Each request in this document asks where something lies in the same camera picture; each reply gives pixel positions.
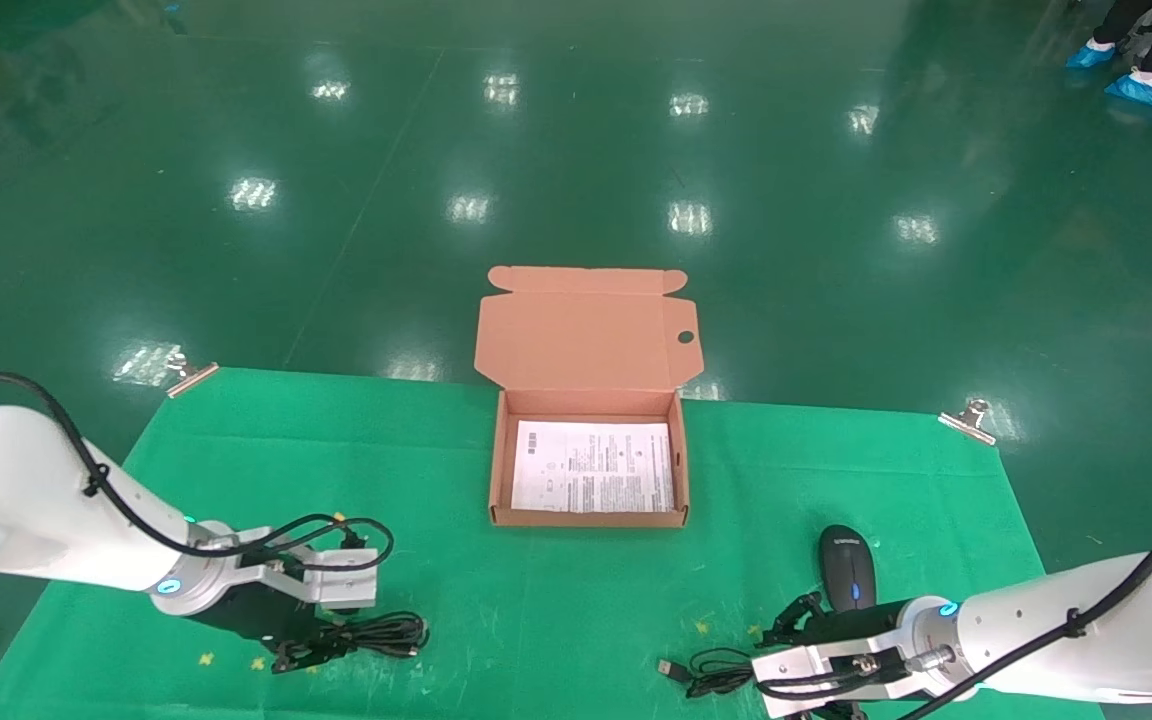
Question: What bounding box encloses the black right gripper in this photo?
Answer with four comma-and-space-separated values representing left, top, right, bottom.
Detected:
761, 592, 912, 720

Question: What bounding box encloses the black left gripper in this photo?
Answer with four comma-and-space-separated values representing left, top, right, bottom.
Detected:
186, 580, 355, 673

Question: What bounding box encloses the black data cable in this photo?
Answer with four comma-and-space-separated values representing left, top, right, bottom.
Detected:
321, 612, 429, 661

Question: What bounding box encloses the black wired computer mouse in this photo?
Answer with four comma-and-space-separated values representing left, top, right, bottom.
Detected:
658, 525, 878, 698

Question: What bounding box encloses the orange cardboard box with lid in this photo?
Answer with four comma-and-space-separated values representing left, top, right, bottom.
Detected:
474, 265, 705, 529

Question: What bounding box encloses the green table mat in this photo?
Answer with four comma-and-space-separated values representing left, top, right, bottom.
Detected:
0, 367, 1107, 720

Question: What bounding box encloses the metal binder clip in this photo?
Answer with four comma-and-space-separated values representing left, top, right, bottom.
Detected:
939, 398, 997, 446
164, 350, 220, 399

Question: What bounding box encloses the white printed instruction sheet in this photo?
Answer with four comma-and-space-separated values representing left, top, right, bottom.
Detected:
511, 420, 677, 514

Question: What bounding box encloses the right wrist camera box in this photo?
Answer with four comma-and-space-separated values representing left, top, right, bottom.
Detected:
751, 640, 912, 719

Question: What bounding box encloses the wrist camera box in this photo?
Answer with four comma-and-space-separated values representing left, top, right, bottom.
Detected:
311, 548, 379, 611
751, 640, 912, 719

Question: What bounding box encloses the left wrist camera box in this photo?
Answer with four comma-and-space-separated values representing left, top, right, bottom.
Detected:
311, 548, 379, 611

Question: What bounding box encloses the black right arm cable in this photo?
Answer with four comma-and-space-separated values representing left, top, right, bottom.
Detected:
756, 508, 1152, 720

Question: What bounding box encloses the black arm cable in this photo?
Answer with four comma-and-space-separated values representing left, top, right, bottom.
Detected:
756, 508, 1152, 720
0, 373, 394, 576

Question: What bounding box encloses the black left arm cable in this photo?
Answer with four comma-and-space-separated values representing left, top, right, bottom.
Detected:
0, 373, 394, 576

